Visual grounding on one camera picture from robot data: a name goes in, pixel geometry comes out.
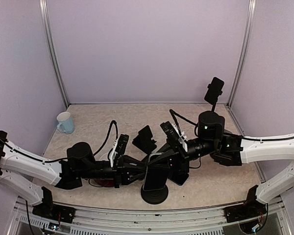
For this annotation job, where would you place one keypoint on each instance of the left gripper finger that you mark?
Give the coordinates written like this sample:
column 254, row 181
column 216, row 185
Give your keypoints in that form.
column 131, row 175
column 131, row 162

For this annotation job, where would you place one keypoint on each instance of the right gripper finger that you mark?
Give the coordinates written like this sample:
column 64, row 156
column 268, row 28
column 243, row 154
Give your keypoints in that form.
column 163, row 157
column 159, row 167

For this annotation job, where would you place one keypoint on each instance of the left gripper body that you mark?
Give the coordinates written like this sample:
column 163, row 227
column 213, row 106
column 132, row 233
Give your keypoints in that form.
column 118, row 171

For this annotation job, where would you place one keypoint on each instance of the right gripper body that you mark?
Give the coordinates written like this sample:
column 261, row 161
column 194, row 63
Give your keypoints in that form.
column 183, row 161

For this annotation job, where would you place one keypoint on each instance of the silver-edged black smartphone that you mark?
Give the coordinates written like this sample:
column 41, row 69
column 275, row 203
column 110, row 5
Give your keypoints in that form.
column 154, row 180

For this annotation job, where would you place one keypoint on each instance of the black pole phone stand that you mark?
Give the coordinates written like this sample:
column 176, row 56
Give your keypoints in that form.
column 155, row 197
column 212, row 95

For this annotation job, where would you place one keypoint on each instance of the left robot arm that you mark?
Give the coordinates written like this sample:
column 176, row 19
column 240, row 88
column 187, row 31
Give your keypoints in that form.
column 64, row 173

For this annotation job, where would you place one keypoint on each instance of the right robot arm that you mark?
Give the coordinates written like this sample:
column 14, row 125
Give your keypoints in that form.
column 235, row 150

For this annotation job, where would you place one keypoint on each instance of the black folding phone stand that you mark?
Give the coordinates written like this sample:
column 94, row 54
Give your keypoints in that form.
column 144, row 140

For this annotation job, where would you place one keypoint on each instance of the blue-edged black smartphone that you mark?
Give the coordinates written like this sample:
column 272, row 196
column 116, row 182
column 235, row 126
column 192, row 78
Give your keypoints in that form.
column 179, row 179

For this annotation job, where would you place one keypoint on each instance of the white ceramic bowl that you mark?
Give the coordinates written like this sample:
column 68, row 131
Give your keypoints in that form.
column 105, row 157

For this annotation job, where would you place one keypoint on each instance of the red floral plate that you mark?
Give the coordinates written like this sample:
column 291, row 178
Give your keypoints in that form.
column 100, row 183

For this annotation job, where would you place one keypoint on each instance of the light blue mug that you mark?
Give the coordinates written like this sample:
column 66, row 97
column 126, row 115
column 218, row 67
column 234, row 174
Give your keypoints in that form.
column 65, row 123

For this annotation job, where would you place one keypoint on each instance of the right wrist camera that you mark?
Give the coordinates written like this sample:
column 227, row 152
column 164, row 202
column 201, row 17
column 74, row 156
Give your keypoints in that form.
column 171, row 134

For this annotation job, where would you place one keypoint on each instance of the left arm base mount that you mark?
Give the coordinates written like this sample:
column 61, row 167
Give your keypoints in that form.
column 48, row 209

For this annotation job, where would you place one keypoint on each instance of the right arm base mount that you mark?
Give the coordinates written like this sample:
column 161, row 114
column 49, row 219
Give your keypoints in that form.
column 248, row 209

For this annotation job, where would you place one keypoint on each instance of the right aluminium frame post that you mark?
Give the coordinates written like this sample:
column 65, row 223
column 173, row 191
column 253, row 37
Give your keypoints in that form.
column 243, row 53

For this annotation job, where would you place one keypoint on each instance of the aluminium frame post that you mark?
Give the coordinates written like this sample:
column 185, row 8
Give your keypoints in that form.
column 243, row 53
column 52, row 52

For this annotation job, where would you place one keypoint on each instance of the left aluminium frame post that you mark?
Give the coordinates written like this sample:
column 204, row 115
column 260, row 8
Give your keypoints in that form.
column 52, row 52

